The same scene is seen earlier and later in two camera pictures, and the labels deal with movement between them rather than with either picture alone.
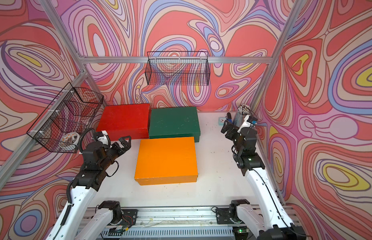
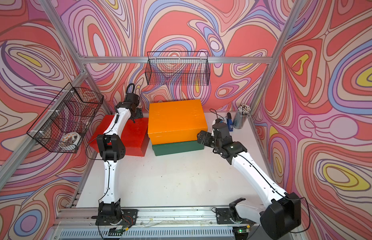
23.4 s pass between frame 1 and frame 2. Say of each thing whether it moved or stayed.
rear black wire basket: stayed
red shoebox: moved
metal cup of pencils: stayed
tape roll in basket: stayed
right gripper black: moved
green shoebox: moved
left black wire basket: stayed
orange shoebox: moved
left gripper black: moved
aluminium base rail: stayed
